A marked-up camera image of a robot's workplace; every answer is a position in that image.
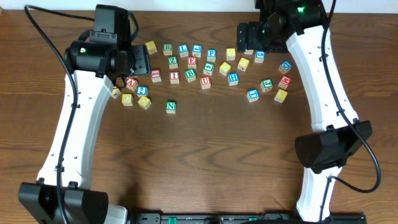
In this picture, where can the blue D block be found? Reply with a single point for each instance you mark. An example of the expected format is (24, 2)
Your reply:
(249, 52)

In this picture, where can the blue P block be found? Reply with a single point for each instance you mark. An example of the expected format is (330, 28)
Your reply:
(211, 55)

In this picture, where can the red M block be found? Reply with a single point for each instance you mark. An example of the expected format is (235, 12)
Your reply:
(284, 82)

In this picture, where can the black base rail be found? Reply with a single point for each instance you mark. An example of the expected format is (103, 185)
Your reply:
(268, 217)

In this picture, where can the red I block upright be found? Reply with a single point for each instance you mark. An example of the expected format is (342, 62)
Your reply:
(174, 77)

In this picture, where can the blue 2 block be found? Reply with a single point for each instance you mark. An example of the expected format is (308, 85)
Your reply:
(142, 91)

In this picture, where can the yellow W block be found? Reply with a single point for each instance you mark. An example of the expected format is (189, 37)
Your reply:
(151, 47)

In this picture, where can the red U block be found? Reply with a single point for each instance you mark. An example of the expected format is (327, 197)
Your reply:
(205, 82)

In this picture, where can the yellow X block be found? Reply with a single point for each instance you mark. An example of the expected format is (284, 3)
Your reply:
(280, 95)

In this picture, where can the yellow O block centre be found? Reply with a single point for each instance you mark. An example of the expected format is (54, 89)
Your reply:
(225, 68)

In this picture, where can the blue H block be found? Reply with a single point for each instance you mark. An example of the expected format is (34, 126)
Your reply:
(233, 79)

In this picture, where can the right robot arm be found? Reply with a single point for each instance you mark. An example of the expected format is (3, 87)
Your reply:
(302, 28)

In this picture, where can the yellow C block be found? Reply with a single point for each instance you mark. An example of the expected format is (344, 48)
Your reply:
(127, 99)

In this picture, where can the green R block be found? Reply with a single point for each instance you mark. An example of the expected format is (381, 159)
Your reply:
(167, 49)

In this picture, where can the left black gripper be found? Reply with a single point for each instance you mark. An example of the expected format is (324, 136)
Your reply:
(140, 59)

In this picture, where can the green Z block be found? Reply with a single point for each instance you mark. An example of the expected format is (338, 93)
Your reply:
(172, 62)

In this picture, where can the blue L block rotated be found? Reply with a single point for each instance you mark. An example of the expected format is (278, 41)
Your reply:
(197, 50)

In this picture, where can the yellow K block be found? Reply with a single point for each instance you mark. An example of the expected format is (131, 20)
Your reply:
(115, 92)

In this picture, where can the green J block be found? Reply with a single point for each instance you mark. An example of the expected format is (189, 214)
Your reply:
(266, 85)

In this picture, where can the red I block sideways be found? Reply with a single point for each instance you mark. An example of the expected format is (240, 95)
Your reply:
(156, 76)

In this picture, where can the green B block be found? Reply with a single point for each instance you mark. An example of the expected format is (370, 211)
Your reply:
(190, 75)

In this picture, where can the red A block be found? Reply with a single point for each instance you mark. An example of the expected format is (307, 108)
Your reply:
(131, 84)

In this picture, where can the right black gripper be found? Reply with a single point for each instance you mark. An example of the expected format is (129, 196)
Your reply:
(242, 37)

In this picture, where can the blue 5 block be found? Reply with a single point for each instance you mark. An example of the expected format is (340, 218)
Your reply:
(259, 56)

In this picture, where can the yellow S block right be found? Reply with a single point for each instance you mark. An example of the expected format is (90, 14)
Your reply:
(230, 54)

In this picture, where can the yellow o block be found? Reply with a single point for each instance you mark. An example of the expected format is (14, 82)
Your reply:
(144, 102)
(225, 68)

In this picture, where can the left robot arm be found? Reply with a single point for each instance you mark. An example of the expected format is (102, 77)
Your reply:
(62, 192)

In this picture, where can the green N block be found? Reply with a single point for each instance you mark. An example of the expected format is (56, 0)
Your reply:
(171, 107)

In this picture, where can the blue I block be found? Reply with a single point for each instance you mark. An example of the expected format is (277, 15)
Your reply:
(253, 95)

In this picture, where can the red E block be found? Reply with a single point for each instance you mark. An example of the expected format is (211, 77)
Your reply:
(192, 62)

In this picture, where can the yellow G block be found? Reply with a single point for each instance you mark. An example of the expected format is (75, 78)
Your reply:
(243, 64)

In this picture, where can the blue L block upright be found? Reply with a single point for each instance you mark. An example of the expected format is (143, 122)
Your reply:
(183, 50)

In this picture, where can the yellow O block left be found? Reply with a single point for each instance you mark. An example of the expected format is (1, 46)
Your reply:
(144, 102)

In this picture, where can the blue Q block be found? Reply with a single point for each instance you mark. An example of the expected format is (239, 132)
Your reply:
(284, 67)

